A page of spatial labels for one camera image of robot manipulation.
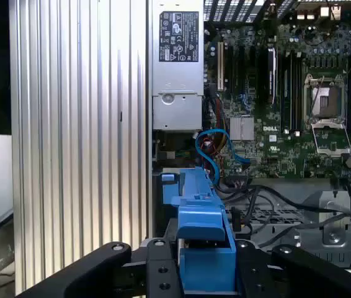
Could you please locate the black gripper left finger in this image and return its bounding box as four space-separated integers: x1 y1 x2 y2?
16 238 183 298

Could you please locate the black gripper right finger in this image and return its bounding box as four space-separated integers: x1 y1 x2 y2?
235 238 351 298

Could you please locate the hard disk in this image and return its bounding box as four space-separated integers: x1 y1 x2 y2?
161 166 239 295

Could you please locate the grey metal disk bay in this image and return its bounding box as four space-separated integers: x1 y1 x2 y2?
224 179 351 269

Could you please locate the black RAM slot bank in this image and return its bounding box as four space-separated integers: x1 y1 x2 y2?
278 50 304 133

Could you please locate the white expansion slot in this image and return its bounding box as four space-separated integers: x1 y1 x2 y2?
216 41 226 92

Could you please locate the green motherboard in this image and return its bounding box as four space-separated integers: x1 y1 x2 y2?
203 21 351 181

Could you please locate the metal socket cover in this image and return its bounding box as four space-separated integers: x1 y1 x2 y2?
311 119 351 156

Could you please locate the silver chipset heatsink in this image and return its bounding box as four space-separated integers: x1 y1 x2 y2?
229 117 255 142

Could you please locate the CPU socket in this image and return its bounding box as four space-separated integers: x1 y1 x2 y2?
303 73 347 125

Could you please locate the thin metal locking lever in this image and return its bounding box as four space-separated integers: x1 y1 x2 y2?
307 76 326 122

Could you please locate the silver power supply unit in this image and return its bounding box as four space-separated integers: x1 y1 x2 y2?
151 0 205 132

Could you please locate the black open PC case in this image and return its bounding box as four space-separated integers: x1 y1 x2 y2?
146 0 351 274

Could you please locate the black disk wire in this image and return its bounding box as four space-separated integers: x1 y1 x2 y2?
218 183 351 269

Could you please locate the blue disk wire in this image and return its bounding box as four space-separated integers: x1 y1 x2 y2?
195 128 251 184

